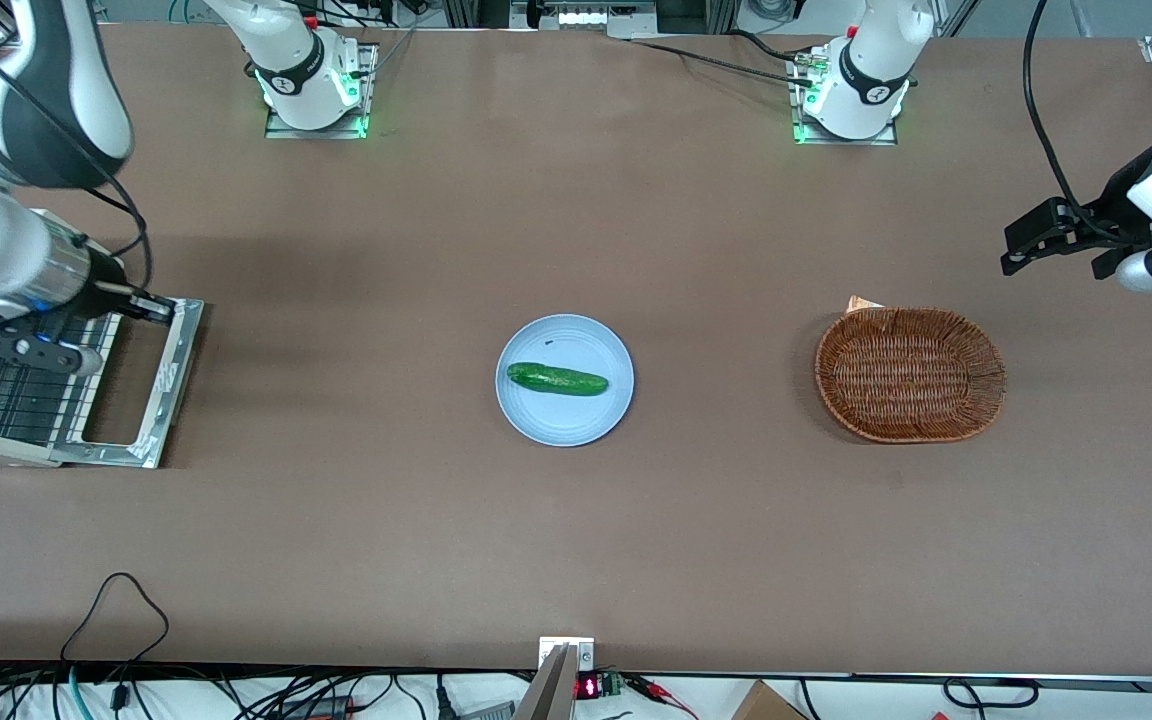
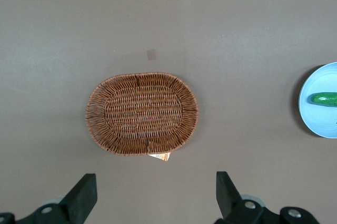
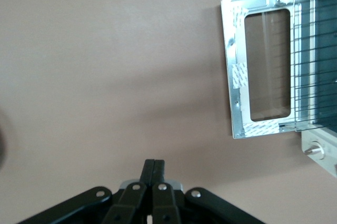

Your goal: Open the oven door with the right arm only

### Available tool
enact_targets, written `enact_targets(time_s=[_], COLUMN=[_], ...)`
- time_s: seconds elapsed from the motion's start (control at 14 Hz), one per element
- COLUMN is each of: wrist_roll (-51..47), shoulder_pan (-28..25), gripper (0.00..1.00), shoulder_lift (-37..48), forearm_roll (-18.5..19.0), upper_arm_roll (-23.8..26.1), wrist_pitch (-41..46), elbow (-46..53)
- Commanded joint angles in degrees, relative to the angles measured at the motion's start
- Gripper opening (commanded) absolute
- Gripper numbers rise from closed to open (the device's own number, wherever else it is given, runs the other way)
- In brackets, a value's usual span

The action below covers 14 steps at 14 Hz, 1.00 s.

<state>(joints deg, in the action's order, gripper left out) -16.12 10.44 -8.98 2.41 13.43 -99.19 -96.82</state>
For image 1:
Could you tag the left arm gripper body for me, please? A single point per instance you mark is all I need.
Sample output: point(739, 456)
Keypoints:
point(1114, 207)

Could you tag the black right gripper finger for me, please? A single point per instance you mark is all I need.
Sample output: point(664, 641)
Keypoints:
point(151, 308)

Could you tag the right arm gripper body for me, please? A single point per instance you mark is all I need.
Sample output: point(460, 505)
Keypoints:
point(108, 277)

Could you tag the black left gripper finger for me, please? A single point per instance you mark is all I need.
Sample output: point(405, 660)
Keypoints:
point(1031, 260)
point(1046, 225)

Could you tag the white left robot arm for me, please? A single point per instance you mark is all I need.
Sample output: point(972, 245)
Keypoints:
point(871, 60)

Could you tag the brown wicker basket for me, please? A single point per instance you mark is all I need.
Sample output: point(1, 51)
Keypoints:
point(911, 375)

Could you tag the beige paper tag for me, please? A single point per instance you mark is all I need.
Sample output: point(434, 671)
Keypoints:
point(861, 303)

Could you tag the green cucumber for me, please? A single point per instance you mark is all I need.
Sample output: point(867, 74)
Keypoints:
point(556, 379)

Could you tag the light blue round plate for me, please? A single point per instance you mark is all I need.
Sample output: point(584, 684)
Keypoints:
point(566, 420)

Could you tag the black power adapter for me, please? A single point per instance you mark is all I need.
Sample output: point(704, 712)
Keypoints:
point(321, 708)

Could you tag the metal rack with light strip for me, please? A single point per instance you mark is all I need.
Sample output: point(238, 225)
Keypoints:
point(586, 15)

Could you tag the brown cardboard box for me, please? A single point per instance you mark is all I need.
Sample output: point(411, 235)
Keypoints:
point(766, 705)

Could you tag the grey metal bar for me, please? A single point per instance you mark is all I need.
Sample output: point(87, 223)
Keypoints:
point(548, 695)

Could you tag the red alligator clip leads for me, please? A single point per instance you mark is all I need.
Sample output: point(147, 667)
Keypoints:
point(656, 688)

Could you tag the red digit display module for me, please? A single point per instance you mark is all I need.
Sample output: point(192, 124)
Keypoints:
point(588, 687)

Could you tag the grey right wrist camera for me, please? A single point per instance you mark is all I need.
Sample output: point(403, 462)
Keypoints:
point(26, 350)

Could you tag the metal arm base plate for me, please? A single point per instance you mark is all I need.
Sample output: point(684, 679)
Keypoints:
point(316, 133)
point(841, 141)

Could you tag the white metal bracket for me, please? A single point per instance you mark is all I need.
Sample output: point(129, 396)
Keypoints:
point(581, 655)

